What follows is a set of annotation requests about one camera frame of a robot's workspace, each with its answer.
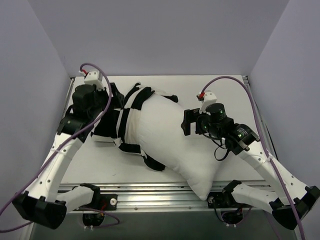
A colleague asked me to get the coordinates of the black white checkered pillowcase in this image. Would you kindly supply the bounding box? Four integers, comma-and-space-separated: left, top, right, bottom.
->
90, 82, 179, 172

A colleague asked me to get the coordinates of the white pillow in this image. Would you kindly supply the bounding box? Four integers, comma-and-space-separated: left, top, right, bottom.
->
124, 94, 220, 201

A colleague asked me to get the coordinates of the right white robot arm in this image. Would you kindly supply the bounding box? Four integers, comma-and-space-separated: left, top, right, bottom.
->
181, 103, 320, 230

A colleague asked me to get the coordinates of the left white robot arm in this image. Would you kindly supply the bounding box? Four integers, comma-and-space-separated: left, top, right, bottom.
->
12, 82, 124, 230

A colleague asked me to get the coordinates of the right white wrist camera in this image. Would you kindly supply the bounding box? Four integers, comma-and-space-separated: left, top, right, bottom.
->
196, 90, 217, 114

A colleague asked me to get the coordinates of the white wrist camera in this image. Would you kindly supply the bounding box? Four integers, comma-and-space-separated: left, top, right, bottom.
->
196, 90, 217, 114
79, 70, 104, 91

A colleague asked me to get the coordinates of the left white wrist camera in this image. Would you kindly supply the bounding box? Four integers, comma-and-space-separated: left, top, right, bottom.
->
79, 70, 104, 91

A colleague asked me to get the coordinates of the left aluminium side rail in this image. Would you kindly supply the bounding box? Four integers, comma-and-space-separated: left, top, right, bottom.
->
49, 77, 76, 161

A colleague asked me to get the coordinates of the aluminium side rail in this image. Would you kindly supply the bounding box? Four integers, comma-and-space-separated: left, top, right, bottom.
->
241, 75, 279, 160
49, 77, 76, 161

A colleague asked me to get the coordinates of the right aluminium side rail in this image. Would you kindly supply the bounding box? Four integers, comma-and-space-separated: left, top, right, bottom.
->
241, 75, 279, 160

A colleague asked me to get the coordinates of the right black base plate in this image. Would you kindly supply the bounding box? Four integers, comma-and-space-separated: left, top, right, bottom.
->
207, 191, 250, 209

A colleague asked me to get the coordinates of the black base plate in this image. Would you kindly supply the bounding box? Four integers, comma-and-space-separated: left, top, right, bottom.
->
207, 191, 250, 209
94, 193, 118, 211

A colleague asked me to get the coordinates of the aluminium front frame rail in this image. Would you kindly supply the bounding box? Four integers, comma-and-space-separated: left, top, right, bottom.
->
26, 182, 300, 215

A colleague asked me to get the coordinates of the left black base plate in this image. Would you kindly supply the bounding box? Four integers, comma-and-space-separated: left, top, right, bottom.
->
94, 193, 118, 211

